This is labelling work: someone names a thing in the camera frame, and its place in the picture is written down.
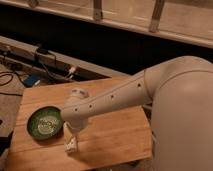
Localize blue box on floor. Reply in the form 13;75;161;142
23;75;40;88

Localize metal window bracket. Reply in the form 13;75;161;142
93;0;103;21
149;0;165;33

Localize wooden cutting board table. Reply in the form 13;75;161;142
5;77;151;171

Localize white plug connector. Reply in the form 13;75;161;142
67;66;77;79

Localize metal window bracket right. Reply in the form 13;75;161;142
149;0;165;33

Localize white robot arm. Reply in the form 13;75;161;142
62;56;213;171

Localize green ceramic bowl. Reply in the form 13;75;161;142
27;106;63;140

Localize black clamp device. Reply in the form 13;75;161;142
35;46;50;56

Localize metal window bracket centre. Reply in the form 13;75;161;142
93;0;103;21

